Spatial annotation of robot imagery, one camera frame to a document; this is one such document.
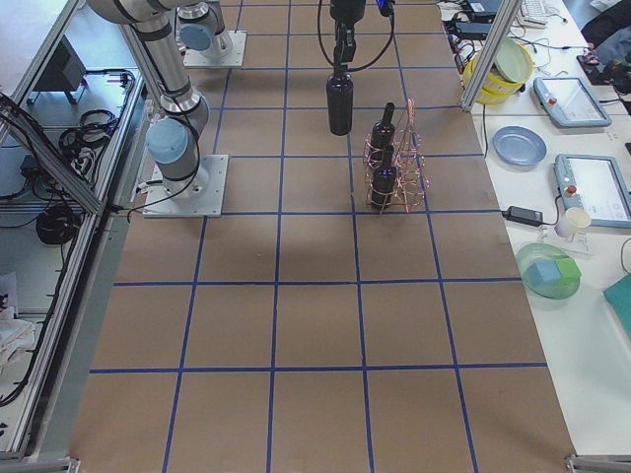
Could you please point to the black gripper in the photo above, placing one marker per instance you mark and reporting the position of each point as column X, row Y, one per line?
column 343, row 11

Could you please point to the aluminium frame post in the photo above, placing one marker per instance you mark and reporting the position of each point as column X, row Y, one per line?
column 498, row 32

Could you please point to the black power brick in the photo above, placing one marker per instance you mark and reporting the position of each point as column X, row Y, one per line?
column 523, row 216

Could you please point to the black monitor box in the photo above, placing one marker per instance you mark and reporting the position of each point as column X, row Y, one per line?
column 64, row 73

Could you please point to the teal cloth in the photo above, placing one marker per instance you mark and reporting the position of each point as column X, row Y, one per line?
column 618, row 296

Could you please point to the green glass bowl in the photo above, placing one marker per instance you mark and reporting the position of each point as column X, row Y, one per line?
column 536, row 251

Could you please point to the dark bottle in rack corner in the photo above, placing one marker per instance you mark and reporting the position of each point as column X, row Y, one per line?
column 383, row 178

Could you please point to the blue foam cube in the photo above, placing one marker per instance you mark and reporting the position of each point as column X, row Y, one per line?
column 543, row 273

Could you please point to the upper teach pendant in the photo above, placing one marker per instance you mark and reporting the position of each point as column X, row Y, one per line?
column 570, row 102

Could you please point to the dark bottle in rack end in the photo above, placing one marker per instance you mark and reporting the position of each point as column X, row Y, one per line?
column 383, row 130

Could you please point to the green foam cube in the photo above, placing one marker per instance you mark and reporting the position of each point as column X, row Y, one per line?
column 568, row 270

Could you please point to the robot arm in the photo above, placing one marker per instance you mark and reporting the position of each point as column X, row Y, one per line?
column 203, row 29
column 159, row 25

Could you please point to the teach pendant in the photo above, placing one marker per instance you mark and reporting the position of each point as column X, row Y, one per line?
column 570, row 102
column 596, row 185

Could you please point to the paper cup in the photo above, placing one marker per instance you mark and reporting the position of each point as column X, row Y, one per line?
column 574, row 220

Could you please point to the lower teach pendant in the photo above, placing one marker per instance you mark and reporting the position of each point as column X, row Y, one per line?
column 596, row 185

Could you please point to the copper wire wine rack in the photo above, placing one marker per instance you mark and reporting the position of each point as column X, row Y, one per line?
column 411, row 182

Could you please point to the dark glass wine bottle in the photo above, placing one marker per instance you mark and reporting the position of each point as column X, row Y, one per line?
column 339, row 95

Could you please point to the blue plate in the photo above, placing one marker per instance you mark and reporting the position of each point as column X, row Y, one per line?
column 519, row 146

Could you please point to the pale green plate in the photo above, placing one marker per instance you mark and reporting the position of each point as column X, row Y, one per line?
column 511, row 62

